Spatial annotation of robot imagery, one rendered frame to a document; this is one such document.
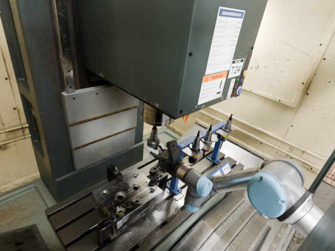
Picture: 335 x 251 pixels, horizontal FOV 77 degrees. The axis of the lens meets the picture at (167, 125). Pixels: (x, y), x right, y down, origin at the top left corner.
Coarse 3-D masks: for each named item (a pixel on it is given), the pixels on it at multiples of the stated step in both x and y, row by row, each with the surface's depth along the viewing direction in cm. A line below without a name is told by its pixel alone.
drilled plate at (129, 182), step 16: (128, 176) 120; (144, 176) 121; (96, 192) 108; (112, 192) 109; (128, 192) 110; (144, 192) 111; (160, 192) 112; (112, 208) 101; (128, 208) 102; (144, 208) 107
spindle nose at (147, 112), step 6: (144, 108) 87; (150, 108) 85; (144, 114) 88; (150, 114) 86; (156, 114) 85; (162, 114) 86; (144, 120) 90; (150, 120) 87; (156, 120) 87; (162, 120) 87; (168, 120) 89
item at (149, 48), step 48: (96, 0) 81; (144, 0) 64; (192, 0) 53; (240, 0) 66; (96, 48) 91; (144, 48) 70; (192, 48) 60; (240, 48) 80; (144, 96) 77; (192, 96) 71
